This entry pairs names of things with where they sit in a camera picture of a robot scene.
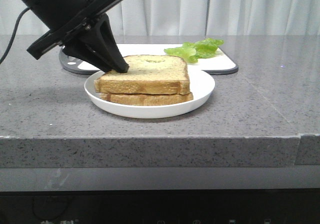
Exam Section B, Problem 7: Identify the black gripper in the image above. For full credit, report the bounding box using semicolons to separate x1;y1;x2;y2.
21;0;129;73

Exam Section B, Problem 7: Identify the toasted bread slice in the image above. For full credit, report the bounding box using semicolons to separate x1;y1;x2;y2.
94;54;190;95
99;92;194;106

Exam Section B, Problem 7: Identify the green lettuce leaf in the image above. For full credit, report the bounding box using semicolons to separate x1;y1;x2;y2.
164;38;224;64

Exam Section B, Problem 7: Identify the white curtain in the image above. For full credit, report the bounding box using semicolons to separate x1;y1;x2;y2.
0;0;320;37

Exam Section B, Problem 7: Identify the white round plate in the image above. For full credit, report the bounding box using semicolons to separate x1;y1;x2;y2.
84;66;215;119

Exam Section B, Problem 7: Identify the black appliance front panel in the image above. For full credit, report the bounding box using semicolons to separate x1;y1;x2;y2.
0;189;320;224

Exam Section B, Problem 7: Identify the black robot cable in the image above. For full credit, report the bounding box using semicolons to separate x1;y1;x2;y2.
0;7;32;65

